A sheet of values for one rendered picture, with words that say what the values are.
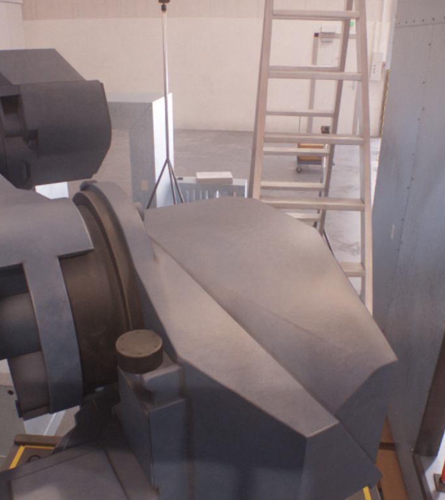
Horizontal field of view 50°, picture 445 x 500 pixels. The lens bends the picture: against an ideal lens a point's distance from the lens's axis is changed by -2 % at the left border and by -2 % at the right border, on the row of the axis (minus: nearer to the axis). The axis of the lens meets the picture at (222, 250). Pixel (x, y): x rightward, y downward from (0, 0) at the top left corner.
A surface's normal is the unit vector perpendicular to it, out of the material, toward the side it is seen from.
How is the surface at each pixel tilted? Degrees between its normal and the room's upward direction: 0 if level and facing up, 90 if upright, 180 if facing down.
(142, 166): 90
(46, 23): 90
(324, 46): 90
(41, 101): 63
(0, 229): 20
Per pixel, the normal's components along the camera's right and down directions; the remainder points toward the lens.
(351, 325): 0.15, -0.78
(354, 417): 0.50, 0.36
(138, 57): -0.11, 0.40
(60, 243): 0.29, -0.57
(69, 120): 0.49, 0.15
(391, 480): 0.01, -0.91
